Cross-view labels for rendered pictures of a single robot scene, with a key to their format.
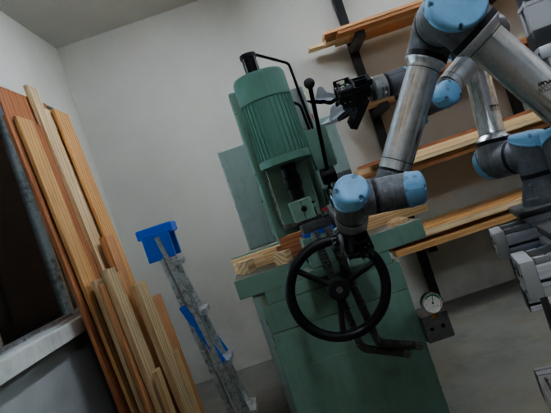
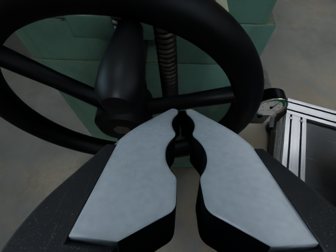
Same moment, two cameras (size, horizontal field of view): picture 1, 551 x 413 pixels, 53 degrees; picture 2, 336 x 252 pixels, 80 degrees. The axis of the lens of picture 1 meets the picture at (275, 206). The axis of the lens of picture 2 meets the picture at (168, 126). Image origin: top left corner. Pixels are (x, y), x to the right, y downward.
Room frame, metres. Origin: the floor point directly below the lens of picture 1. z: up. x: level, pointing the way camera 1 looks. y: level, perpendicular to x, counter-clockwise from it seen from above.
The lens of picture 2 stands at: (1.38, -0.14, 1.01)
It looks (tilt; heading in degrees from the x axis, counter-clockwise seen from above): 62 degrees down; 2
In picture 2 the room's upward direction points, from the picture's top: 2 degrees clockwise
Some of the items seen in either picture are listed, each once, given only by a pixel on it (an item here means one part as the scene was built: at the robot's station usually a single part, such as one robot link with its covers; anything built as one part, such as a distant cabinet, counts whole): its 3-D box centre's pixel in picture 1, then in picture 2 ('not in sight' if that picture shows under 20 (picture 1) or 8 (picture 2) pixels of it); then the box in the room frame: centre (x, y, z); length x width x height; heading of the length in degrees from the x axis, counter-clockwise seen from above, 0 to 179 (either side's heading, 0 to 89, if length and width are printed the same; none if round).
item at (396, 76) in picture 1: (402, 80); not in sight; (1.74, -0.50, 1.32); 0.11 x 0.08 x 0.09; 92
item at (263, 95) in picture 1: (271, 120); not in sight; (1.84, -0.08, 1.35); 0.18 x 0.18 x 0.31
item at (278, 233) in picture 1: (285, 179); not in sight; (2.13, -0.07, 1.16); 0.22 x 0.22 x 0.72; 2
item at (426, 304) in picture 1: (431, 305); (267, 103); (1.64, -0.35, 0.65); 0.06 x 0.04 x 0.08; 92
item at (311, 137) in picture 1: (320, 148); not in sight; (2.06, -0.23, 1.22); 0.09 x 0.08 x 0.15; 2
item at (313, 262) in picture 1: (327, 245); not in sight; (1.65, -0.11, 0.91); 0.15 x 0.14 x 0.09; 92
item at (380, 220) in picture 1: (345, 231); not in sight; (1.85, -0.20, 0.92); 0.57 x 0.02 x 0.04; 92
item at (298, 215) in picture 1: (302, 211); not in sight; (1.86, -0.08, 1.03); 0.14 x 0.07 x 0.09; 2
